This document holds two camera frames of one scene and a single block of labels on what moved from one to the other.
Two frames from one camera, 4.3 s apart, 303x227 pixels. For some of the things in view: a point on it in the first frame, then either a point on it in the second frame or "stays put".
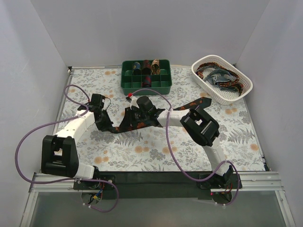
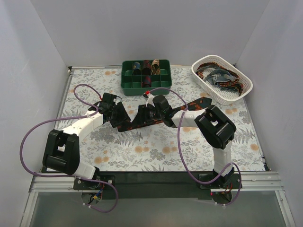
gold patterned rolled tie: [155, 67] stays put
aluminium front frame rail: [256, 182] stays put
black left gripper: [104, 121] to [115, 115]
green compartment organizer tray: [155, 74] stays put
